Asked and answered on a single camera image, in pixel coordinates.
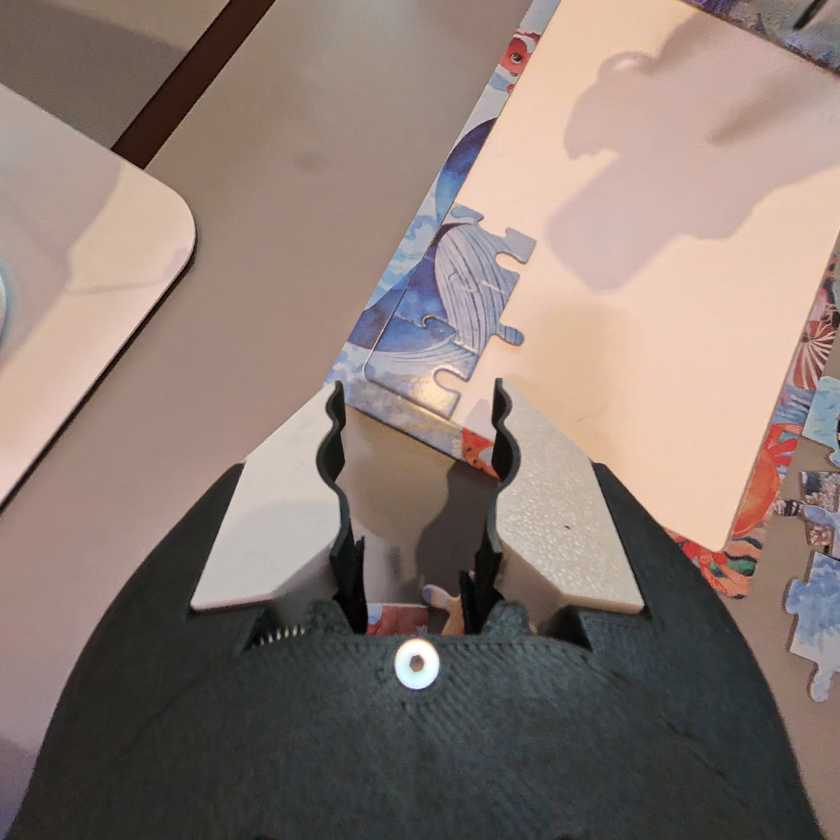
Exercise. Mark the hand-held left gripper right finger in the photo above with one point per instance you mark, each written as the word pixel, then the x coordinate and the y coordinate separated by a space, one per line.
pixel 564 525

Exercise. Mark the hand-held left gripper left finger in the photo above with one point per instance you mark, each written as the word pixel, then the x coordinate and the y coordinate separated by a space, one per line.
pixel 275 525

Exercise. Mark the joined blue whale puzzle section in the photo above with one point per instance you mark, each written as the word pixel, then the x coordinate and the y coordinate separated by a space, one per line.
pixel 459 295

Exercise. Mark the jigsaw puzzle pieces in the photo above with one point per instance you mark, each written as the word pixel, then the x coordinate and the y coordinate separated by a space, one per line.
pixel 817 610

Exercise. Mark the puzzle frame board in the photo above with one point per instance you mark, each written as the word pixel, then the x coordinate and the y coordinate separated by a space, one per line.
pixel 623 328

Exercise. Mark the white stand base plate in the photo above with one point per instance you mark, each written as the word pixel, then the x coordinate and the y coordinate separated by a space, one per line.
pixel 98 295

